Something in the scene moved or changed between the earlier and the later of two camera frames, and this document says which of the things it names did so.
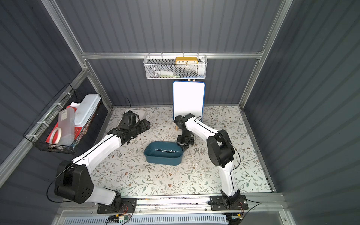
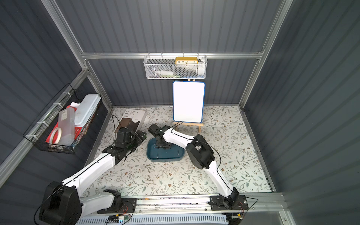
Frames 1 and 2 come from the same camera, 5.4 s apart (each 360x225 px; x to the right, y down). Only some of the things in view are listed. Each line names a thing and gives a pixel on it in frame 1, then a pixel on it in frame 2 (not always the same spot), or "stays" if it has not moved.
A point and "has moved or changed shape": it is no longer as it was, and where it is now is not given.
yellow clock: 186,60 stays
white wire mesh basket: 175,67 stays
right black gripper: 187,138 to 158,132
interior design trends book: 140,113 stays
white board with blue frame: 188,97 stays
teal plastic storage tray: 163,153 has moved or changed shape
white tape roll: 59,135 stays
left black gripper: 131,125 to 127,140
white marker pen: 165,73 stays
